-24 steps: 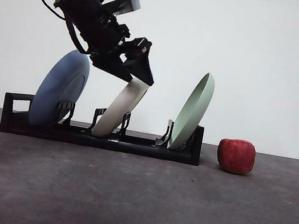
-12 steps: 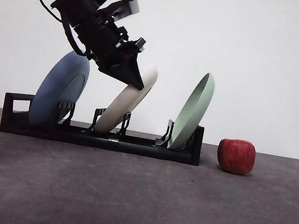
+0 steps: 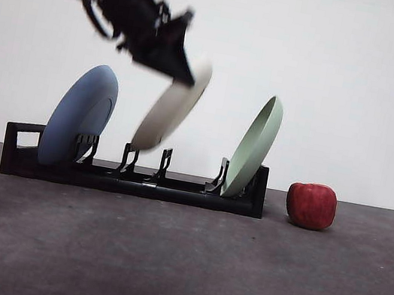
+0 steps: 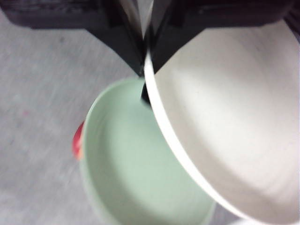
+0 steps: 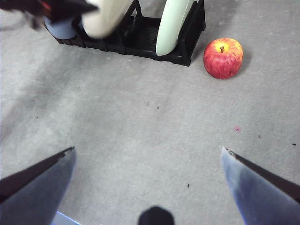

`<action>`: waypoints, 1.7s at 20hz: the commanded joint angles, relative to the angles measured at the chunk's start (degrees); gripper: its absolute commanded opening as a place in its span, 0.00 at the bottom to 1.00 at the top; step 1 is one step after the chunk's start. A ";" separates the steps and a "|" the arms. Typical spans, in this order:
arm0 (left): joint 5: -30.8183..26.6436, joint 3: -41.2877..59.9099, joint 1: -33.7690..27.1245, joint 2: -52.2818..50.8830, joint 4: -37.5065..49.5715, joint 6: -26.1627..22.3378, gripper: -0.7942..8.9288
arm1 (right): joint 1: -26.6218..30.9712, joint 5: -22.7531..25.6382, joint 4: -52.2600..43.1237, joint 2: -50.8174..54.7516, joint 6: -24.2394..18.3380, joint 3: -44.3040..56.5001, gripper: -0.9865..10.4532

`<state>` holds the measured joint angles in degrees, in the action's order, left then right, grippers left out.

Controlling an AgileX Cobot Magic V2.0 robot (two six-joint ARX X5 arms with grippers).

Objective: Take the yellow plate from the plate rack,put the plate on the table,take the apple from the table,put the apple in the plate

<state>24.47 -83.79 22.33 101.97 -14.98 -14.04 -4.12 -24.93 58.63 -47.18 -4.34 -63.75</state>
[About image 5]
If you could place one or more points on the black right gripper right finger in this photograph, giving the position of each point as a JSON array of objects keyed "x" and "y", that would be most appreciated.
[{"x": 262, "y": 197}]

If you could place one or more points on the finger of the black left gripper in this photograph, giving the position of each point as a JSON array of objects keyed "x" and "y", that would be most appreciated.
[{"x": 72, "y": 9}]

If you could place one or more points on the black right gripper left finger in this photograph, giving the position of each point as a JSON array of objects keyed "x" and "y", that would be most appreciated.
[{"x": 30, "y": 197}]

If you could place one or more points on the cream yellow plate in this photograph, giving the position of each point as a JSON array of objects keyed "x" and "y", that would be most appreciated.
[{"x": 103, "y": 21}]

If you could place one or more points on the red apple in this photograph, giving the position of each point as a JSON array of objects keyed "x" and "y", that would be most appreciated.
[{"x": 222, "y": 61}]

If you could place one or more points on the blue plate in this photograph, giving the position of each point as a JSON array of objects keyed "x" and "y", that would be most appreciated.
[{"x": 61, "y": 29}]

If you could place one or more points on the black plastic plate rack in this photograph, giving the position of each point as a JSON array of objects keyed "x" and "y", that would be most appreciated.
[{"x": 143, "y": 35}]

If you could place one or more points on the green plate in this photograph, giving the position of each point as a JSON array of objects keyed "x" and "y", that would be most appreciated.
[{"x": 171, "y": 25}]

